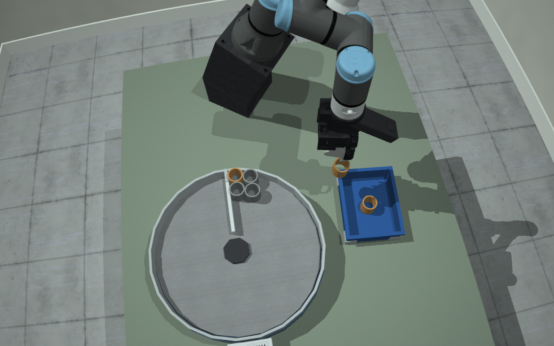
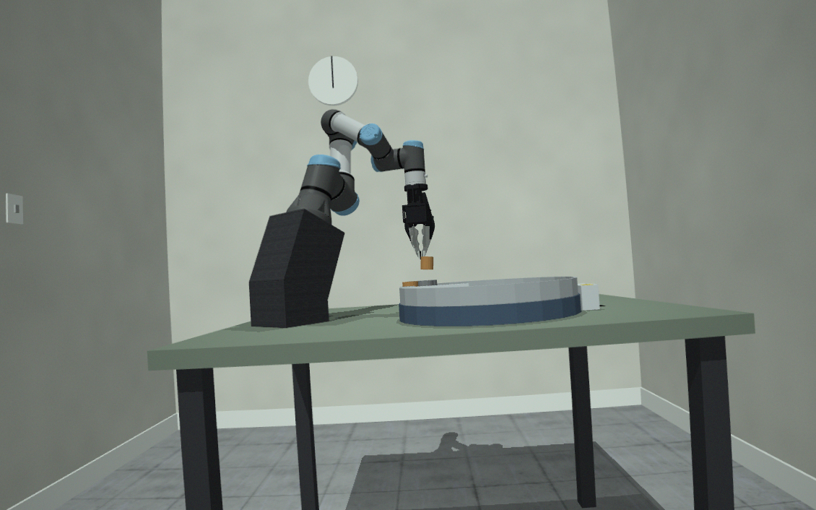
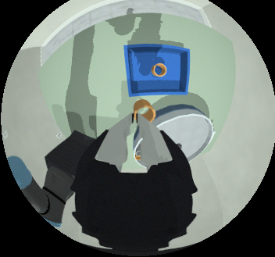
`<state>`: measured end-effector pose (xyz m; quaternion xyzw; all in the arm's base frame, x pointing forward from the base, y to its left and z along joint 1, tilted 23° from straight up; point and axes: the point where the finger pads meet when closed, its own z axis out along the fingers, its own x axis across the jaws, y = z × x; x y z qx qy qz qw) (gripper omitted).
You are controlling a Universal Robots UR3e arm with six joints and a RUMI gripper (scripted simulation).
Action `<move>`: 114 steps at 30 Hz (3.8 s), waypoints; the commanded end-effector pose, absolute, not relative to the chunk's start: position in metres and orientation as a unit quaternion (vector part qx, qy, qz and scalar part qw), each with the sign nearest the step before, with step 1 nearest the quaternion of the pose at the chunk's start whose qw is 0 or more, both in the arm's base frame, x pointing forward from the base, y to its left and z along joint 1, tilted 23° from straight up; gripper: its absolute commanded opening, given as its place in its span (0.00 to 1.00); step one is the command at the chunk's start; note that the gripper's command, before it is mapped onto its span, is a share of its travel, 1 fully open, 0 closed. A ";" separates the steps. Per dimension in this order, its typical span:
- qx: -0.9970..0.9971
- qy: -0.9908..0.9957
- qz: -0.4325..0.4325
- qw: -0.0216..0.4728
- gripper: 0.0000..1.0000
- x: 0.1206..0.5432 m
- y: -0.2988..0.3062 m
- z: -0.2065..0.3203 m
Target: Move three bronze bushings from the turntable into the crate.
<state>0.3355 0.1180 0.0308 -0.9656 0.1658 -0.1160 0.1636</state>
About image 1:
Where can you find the bronze bushing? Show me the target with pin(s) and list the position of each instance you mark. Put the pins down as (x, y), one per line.
(337, 173)
(371, 200)
(235, 171)

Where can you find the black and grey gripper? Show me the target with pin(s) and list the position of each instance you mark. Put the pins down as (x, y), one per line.
(335, 134)

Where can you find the blue rectangular crate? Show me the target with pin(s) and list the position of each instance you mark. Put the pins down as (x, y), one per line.
(386, 221)

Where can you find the grey round turntable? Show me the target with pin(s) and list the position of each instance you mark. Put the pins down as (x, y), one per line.
(237, 271)

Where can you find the grey metal sleeve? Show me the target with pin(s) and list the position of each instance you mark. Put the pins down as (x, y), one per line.
(253, 186)
(234, 186)
(250, 172)

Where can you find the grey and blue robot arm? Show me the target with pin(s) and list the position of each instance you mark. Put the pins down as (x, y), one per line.
(258, 35)

